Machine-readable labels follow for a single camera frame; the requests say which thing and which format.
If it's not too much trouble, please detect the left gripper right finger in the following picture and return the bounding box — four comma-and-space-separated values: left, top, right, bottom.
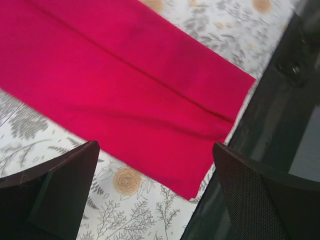
212, 142, 320, 240

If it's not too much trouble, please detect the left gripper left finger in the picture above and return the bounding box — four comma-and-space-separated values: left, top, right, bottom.
0, 140, 100, 240

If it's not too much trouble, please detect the magenta t-shirt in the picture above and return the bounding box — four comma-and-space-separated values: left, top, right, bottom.
0, 0, 255, 200

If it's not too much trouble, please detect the floral patterned table mat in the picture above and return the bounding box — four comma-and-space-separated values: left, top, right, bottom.
0, 0, 296, 240

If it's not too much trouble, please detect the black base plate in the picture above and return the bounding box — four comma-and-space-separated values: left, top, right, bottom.
182, 1, 320, 240

